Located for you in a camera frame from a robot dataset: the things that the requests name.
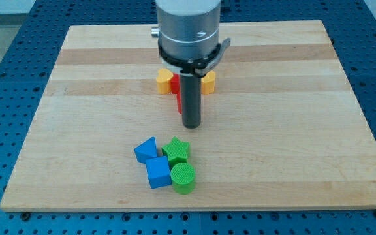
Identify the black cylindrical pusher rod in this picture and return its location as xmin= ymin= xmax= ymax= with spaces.
xmin=180 ymin=74 xmax=201 ymax=129

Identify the red block lower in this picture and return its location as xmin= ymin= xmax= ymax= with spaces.
xmin=176 ymin=93 xmax=182 ymax=114

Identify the green cylinder block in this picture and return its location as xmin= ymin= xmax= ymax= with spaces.
xmin=170 ymin=163 xmax=196 ymax=195

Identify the red block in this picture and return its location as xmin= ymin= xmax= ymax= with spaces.
xmin=176 ymin=93 xmax=182 ymax=114
xmin=170 ymin=73 xmax=180 ymax=94

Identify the light wooden board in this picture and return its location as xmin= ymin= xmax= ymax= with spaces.
xmin=0 ymin=20 xmax=376 ymax=212

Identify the blue perforated metal base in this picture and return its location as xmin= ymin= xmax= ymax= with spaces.
xmin=0 ymin=0 xmax=376 ymax=234

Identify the green star block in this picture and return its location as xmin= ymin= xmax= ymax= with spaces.
xmin=161 ymin=136 xmax=191 ymax=168

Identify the red block upper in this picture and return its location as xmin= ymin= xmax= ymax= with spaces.
xmin=170 ymin=73 xmax=180 ymax=94

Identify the black clamp with grey lever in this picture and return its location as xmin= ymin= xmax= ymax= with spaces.
xmin=158 ymin=37 xmax=231 ymax=78

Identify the blue cube block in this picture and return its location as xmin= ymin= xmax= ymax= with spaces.
xmin=146 ymin=156 xmax=172 ymax=189

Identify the yellow heart block right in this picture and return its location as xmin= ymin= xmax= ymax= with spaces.
xmin=201 ymin=71 xmax=216 ymax=95

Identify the blue triangle block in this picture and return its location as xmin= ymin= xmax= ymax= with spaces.
xmin=134 ymin=136 xmax=157 ymax=164

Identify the yellow heart block left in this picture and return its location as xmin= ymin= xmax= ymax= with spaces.
xmin=156 ymin=68 xmax=174 ymax=95

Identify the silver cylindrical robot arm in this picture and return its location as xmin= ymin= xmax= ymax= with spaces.
xmin=155 ymin=0 xmax=221 ymax=69

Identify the yellow heart block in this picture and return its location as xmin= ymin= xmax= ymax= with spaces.
xmin=201 ymin=71 xmax=216 ymax=95
xmin=156 ymin=68 xmax=174 ymax=95

